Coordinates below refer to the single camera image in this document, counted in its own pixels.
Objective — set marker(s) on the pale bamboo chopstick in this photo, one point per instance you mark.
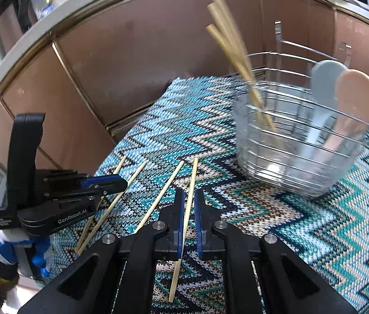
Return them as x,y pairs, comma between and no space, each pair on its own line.
218,41
218,19
224,10
133,178
191,196
164,190
120,164

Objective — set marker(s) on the pale pink plastic spoon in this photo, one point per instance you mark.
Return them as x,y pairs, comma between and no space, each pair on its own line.
357,91

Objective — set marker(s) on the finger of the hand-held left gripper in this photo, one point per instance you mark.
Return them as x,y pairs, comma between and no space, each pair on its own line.
102,180
112,189

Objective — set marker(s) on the copper base cabinets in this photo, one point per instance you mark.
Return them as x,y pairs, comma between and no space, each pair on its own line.
122,55

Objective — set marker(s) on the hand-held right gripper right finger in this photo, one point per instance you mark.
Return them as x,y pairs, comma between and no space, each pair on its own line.
199,225

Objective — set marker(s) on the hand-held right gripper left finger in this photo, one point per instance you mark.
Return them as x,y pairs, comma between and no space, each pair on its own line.
181,225

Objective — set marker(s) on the person's left hand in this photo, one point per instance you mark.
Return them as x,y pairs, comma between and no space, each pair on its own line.
37,255

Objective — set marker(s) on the pale blue plastic spoon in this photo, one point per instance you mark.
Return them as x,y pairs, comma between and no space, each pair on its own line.
325,78

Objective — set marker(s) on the zigzag knitted cloth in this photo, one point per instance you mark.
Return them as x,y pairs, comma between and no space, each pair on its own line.
269,229

